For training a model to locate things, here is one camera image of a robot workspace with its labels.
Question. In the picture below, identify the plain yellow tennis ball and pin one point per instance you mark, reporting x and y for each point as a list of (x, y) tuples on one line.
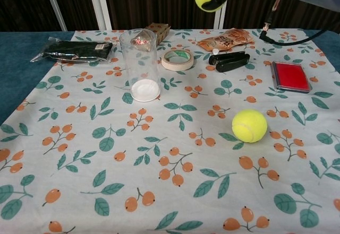
[(249, 125)]

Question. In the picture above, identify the orange snack pouch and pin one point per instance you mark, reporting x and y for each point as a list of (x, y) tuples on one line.
[(225, 41)]

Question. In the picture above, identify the black stapler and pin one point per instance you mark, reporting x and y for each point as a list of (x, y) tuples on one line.
[(229, 60)]

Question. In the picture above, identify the brown cardboard box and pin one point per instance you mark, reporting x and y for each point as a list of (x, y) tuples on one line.
[(162, 32)]

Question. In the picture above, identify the beige masking tape roll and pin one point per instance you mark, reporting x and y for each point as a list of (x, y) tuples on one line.
[(166, 64)]

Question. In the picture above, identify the crinkled foil candy wrapper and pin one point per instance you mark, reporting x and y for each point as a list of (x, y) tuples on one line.
[(140, 41)]

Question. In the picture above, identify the red ink stamp pad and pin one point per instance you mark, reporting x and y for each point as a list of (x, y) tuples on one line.
[(291, 76)]

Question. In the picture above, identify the transparent plastic cylinder container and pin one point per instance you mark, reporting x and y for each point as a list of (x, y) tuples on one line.
[(141, 92)]

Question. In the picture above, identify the floral leaf berry tablecloth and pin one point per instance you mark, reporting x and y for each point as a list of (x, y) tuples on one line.
[(170, 138)]

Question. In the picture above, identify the black item in clear bag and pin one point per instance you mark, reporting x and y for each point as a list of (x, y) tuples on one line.
[(77, 49)]

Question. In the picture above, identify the teal table cover cloth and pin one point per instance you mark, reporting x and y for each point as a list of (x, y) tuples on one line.
[(16, 72)]

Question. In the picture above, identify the white metal frame post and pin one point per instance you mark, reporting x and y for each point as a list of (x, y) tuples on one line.
[(219, 19), (99, 5), (54, 5)]

